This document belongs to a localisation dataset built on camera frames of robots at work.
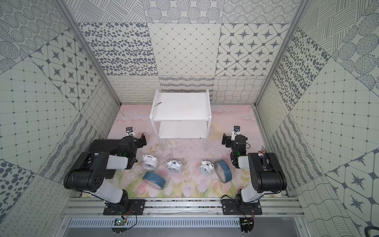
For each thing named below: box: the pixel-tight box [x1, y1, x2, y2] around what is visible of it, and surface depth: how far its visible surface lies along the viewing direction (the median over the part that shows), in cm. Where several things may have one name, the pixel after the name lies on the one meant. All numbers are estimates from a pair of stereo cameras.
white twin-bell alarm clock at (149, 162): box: [142, 154, 159, 171], surface depth 83 cm
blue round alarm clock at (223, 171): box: [214, 159, 232, 184], surface depth 78 cm
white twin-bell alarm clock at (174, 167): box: [166, 159, 184, 175], surface depth 82 cm
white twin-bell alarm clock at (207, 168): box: [198, 159, 215, 177], surface depth 83 cm
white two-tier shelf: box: [149, 89, 212, 151], surface depth 77 cm
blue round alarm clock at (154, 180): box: [142, 171, 167, 191], surface depth 75 cm
